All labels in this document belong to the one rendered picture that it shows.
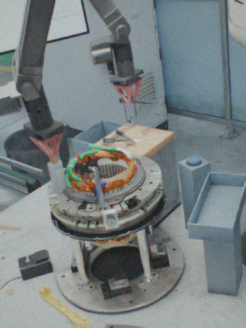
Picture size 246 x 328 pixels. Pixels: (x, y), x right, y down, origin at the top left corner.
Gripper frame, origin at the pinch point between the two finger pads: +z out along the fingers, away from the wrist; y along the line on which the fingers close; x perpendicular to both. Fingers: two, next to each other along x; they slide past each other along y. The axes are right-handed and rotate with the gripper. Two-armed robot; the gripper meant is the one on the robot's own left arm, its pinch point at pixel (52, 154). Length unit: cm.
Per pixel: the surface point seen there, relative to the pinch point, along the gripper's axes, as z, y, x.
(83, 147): 19.5, -24.7, 23.3
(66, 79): 87, -222, 134
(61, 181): 7.9, 1.8, -0.7
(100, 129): 22, -33, 36
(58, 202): 10.7, 5.1, -4.8
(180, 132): 144, -161, 189
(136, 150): 17.2, -4.3, 29.9
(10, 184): 54, -82, 14
